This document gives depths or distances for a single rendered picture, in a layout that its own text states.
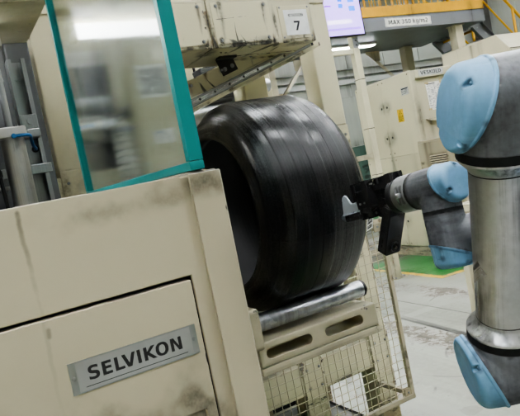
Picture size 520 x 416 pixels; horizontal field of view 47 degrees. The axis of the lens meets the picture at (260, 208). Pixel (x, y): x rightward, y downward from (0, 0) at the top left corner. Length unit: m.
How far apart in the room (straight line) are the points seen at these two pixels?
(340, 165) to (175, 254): 0.77
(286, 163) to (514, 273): 0.62
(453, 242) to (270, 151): 0.47
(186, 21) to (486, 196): 1.18
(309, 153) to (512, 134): 0.67
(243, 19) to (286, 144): 0.62
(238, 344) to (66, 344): 0.21
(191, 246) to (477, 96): 0.39
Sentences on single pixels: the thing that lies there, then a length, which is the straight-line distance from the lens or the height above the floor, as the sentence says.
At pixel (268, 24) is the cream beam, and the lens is 1.93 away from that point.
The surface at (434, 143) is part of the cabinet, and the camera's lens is 6.19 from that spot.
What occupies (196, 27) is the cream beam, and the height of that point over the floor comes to 1.70.
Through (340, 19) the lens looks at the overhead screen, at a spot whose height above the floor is 2.49.
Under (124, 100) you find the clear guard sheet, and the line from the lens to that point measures 0.93.
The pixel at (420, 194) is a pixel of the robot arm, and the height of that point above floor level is 1.15.
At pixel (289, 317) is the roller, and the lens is 1.47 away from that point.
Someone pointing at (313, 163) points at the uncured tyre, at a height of 1.25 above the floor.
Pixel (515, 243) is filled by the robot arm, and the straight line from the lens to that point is 0.88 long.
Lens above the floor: 1.25
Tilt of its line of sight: 3 degrees down
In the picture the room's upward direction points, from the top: 11 degrees counter-clockwise
